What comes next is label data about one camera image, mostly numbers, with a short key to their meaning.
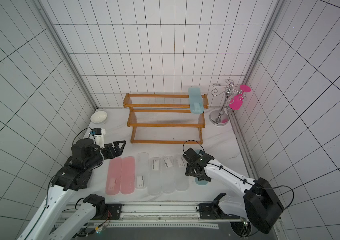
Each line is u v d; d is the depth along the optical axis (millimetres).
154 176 852
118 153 631
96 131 609
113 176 841
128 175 838
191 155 668
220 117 1111
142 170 858
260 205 401
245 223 695
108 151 611
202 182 828
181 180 827
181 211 752
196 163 602
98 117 1102
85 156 512
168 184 798
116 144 631
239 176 467
